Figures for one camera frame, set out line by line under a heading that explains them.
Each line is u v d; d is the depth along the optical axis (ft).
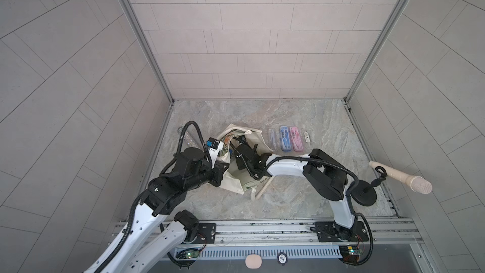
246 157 2.25
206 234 2.33
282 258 2.19
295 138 3.23
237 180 2.20
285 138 3.24
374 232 2.38
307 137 3.22
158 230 1.86
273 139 3.24
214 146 1.87
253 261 2.11
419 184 1.76
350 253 2.23
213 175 1.87
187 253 2.15
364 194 2.60
